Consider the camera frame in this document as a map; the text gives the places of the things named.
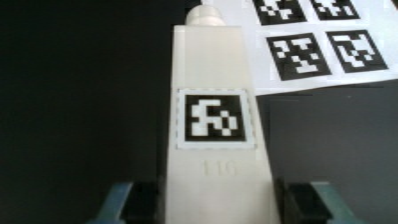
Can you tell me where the fiducial marker sheet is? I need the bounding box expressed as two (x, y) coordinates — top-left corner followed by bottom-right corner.
(200, 0), (398, 95)

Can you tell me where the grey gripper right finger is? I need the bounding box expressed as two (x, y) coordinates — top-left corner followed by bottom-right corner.
(286, 182), (362, 224)

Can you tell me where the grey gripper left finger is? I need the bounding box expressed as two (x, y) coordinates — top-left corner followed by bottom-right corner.
(85, 182), (133, 224)

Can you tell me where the white desk leg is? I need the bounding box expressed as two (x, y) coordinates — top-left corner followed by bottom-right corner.
(163, 5), (280, 224)

